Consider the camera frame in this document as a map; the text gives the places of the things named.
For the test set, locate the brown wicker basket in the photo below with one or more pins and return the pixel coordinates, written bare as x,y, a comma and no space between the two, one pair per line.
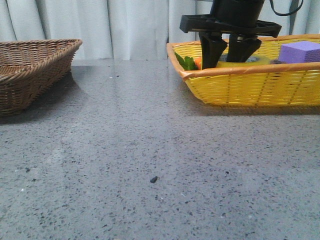
28,68

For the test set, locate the yellow tape roll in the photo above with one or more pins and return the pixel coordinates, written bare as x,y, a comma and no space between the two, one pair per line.
253,60

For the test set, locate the purple foam block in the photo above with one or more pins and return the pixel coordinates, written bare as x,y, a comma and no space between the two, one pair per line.
299,52

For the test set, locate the yellow wicker basket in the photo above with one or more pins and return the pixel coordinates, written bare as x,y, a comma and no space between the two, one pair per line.
296,84

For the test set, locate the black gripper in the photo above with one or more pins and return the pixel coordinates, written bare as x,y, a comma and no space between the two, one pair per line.
239,18

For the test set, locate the white curtain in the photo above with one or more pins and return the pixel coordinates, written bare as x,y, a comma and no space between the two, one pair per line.
109,29

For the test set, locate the orange toy carrot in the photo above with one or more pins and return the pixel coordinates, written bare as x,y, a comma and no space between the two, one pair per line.
189,63

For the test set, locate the brown object in basket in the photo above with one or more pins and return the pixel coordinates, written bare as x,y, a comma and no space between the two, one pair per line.
276,62

